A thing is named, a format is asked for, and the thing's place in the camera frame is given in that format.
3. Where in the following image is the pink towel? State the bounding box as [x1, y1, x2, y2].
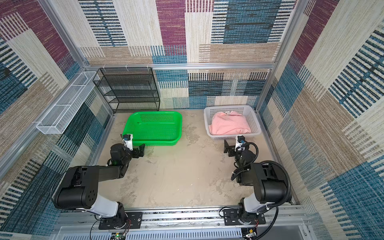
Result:
[209, 111, 252, 136]

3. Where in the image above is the aluminium front rail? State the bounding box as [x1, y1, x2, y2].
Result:
[52, 205, 310, 234]

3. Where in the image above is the white plastic basket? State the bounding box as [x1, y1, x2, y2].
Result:
[204, 105, 262, 140]

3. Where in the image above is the black wire shelf rack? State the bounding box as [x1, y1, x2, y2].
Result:
[93, 67, 161, 114]

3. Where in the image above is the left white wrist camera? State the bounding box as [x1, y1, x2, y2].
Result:
[122, 134, 133, 151]

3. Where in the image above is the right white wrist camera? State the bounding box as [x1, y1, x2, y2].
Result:
[235, 136, 246, 152]

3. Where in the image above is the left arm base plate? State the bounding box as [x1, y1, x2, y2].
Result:
[98, 212, 143, 230]

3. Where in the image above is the white slotted cable duct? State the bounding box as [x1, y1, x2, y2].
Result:
[59, 229, 243, 240]

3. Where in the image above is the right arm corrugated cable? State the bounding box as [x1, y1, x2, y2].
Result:
[230, 142, 293, 240]

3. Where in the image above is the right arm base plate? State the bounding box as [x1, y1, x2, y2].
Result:
[219, 208, 266, 226]

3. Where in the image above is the green plastic basket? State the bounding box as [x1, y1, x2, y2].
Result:
[122, 111, 183, 147]

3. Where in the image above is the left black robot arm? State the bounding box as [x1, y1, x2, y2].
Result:
[53, 144, 145, 230]

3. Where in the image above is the white wire wall basket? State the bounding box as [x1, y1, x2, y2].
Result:
[37, 72, 96, 135]

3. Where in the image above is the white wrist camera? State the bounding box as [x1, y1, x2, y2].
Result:
[235, 136, 246, 152]
[122, 134, 133, 151]

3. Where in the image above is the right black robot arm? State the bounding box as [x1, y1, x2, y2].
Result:
[219, 136, 292, 226]

